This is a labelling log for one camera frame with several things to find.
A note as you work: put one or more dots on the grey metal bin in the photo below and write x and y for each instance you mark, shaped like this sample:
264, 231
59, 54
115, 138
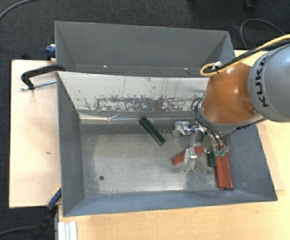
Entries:
134, 166

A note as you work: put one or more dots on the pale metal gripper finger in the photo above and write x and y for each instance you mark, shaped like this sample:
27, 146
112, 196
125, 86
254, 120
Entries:
191, 159
181, 129

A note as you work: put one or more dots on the pale wood board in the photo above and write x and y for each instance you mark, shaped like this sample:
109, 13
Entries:
32, 134

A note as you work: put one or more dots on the short dark green flat block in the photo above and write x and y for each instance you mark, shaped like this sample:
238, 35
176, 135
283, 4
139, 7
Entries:
212, 161

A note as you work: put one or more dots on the red-brown flat block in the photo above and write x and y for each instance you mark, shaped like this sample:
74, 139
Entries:
219, 175
178, 159
228, 174

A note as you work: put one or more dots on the long dark green flat block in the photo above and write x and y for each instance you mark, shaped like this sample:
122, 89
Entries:
151, 130

